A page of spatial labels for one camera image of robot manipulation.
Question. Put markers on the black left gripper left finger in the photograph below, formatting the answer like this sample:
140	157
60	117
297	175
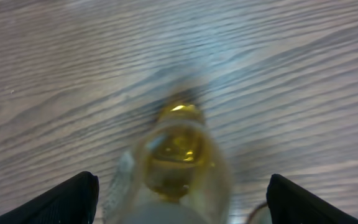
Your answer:
73	201

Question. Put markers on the yellow liquid bottle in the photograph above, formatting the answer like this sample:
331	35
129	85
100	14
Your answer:
173	174

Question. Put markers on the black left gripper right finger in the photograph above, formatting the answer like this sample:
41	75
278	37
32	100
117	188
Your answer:
291	204

